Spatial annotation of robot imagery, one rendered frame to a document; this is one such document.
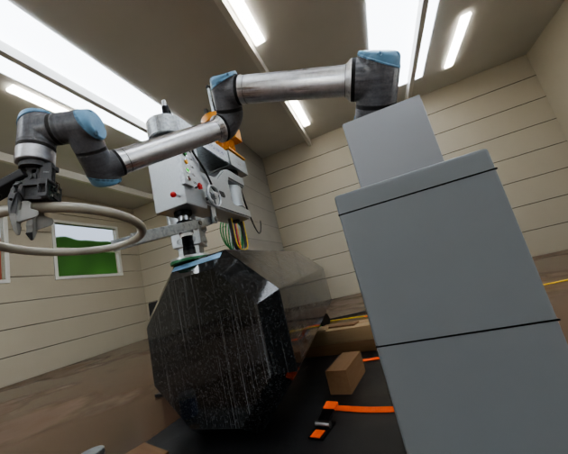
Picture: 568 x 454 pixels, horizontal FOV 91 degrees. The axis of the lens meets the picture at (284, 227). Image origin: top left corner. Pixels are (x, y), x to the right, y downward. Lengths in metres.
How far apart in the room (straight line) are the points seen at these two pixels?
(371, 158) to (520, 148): 6.67
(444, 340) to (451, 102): 7.08
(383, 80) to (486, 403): 0.98
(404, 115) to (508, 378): 0.76
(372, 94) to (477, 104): 6.65
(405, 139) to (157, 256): 8.70
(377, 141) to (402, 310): 0.53
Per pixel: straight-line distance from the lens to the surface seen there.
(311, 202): 7.03
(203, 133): 1.22
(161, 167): 1.75
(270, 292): 1.28
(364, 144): 1.00
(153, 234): 1.40
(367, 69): 1.14
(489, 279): 0.83
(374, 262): 0.80
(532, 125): 7.79
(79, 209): 1.00
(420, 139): 1.01
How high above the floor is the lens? 0.64
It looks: 11 degrees up
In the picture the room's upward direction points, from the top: 14 degrees counter-clockwise
